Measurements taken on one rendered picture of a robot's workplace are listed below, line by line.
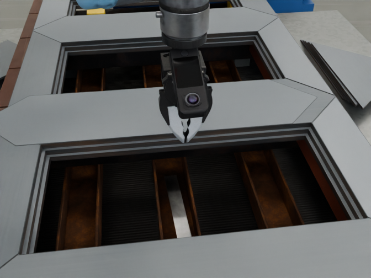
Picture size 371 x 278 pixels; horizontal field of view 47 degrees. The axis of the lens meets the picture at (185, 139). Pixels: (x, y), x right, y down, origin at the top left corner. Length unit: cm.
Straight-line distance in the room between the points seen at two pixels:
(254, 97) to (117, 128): 32
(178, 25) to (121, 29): 68
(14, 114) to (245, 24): 72
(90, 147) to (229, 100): 33
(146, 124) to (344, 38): 87
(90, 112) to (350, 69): 73
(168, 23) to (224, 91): 40
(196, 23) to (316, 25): 103
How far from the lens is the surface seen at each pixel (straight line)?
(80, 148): 90
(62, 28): 136
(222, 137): 90
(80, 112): 97
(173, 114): 74
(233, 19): 138
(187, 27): 65
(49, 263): 70
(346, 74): 128
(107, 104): 99
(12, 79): 119
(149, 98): 99
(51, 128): 94
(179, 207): 91
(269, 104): 99
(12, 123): 98
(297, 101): 101
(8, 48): 160
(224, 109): 96
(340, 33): 160
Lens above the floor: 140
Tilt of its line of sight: 39 degrees down
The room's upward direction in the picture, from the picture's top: straight up
